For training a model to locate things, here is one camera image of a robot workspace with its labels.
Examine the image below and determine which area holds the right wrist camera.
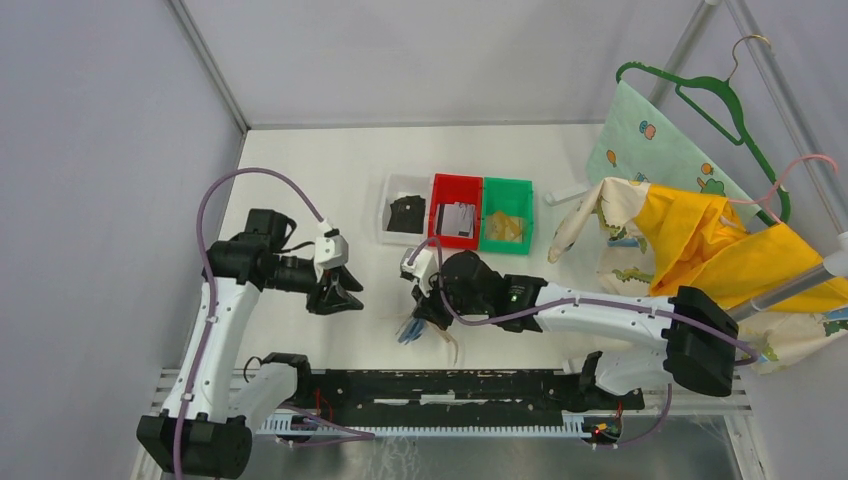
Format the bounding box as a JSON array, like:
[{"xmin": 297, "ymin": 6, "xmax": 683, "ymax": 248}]
[{"xmin": 400, "ymin": 249, "xmax": 438, "ymax": 296}]

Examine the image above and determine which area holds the white cards stack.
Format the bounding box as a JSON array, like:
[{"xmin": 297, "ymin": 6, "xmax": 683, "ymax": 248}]
[{"xmin": 434, "ymin": 202, "xmax": 476, "ymax": 238}]

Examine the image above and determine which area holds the red plastic bin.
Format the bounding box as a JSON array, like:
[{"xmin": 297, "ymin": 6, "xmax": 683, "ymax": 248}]
[{"xmin": 426, "ymin": 173, "xmax": 483, "ymax": 250}]

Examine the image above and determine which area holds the gold cards stack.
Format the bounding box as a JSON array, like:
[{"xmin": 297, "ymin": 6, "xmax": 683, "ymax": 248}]
[{"xmin": 485, "ymin": 211, "xmax": 524, "ymax": 243}]

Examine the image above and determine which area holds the white plastic bin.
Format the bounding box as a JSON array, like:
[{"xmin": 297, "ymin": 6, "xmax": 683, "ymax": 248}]
[{"xmin": 376, "ymin": 173, "xmax": 433, "ymax": 247}]

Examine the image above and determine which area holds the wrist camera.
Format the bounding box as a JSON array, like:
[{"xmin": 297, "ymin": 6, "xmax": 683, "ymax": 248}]
[
  {"xmin": 400, "ymin": 249, "xmax": 438, "ymax": 296},
  {"xmin": 313, "ymin": 229, "xmax": 349, "ymax": 279}
]

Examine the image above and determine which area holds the cream cartoon print cloth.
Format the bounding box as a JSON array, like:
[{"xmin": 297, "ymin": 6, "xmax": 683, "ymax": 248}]
[{"xmin": 548, "ymin": 178, "xmax": 847, "ymax": 374}]

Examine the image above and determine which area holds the green plastic bin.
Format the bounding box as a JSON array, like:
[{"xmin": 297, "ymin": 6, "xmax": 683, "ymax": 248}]
[{"xmin": 478, "ymin": 177, "xmax": 535, "ymax": 256}]

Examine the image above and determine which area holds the aluminium rail frame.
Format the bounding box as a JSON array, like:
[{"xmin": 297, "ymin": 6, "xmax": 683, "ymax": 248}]
[{"xmin": 151, "ymin": 369, "xmax": 752, "ymax": 416}]

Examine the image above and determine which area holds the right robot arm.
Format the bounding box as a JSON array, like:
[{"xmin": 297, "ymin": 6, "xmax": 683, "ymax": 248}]
[{"xmin": 400, "ymin": 249, "xmax": 742, "ymax": 408}]

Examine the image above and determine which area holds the white slotted cable duct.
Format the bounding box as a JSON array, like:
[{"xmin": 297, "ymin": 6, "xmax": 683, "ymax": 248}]
[{"xmin": 257, "ymin": 410, "xmax": 591, "ymax": 440}]

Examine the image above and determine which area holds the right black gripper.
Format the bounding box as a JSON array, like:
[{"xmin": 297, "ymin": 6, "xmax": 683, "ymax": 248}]
[{"xmin": 412, "ymin": 267, "xmax": 490, "ymax": 331}]

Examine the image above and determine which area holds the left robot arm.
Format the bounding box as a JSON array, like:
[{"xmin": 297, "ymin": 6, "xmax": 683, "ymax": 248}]
[{"xmin": 136, "ymin": 209, "xmax": 364, "ymax": 479}]

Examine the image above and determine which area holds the light green cartoon cloth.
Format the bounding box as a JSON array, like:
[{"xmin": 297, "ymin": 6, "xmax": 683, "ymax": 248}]
[{"xmin": 586, "ymin": 81, "xmax": 783, "ymax": 222}]

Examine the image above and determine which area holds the black VIP cards stack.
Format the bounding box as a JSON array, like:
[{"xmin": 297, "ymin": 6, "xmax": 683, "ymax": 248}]
[{"xmin": 386, "ymin": 195, "xmax": 426, "ymax": 234}]

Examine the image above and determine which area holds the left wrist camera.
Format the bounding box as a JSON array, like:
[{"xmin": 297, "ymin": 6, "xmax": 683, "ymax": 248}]
[{"xmin": 313, "ymin": 229, "xmax": 349, "ymax": 279}]

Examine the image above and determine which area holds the yellow cloth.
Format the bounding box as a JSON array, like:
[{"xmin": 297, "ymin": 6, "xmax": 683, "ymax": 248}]
[{"xmin": 633, "ymin": 185, "xmax": 822, "ymax": 308}]

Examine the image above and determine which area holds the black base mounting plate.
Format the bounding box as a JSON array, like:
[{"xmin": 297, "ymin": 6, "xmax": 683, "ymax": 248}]
[{"xmin": 288, "ymin": 369, "xmax": 645, "ymax": 427}]

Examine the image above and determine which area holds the pink clothes hanger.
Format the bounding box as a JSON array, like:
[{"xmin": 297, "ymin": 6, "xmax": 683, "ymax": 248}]
[{"xmin": 725, "ymin": 153, "xmax": 841, "ymax": 228}]

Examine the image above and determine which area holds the metal clothes rail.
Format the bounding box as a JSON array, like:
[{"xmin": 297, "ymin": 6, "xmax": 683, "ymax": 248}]
[{"xmin": 727, "ymin": 232, "xmax": 847, "ymax": 321}]

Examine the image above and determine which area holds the green clothes hanger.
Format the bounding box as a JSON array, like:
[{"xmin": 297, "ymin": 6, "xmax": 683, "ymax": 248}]
[{"xmin": 614, "ymin": 62, "xmax": 792, "ymax": 227}]

